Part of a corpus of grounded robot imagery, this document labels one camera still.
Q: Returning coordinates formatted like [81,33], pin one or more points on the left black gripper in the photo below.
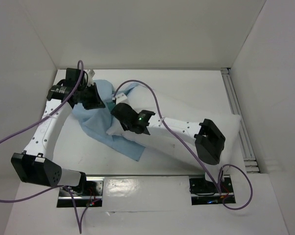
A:
[96,103]

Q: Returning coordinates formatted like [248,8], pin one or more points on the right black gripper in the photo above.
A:
[120,111]

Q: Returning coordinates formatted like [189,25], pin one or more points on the light blue pillowcase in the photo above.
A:
[96,122]

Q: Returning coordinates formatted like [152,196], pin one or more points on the white pillow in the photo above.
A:
[140,98]

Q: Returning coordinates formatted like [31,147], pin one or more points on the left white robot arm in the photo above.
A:
[35,164]

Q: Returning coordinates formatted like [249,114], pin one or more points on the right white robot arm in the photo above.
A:
[203,140]

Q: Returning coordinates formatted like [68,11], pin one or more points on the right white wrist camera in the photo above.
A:
[120,98]

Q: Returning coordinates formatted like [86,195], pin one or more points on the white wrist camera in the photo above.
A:
[89,77]
[120,98]

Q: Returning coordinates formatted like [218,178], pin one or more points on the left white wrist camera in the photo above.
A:
[89,77]

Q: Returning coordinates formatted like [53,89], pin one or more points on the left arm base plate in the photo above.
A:
[90,196]

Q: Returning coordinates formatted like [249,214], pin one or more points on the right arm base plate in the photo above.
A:
[205,193]

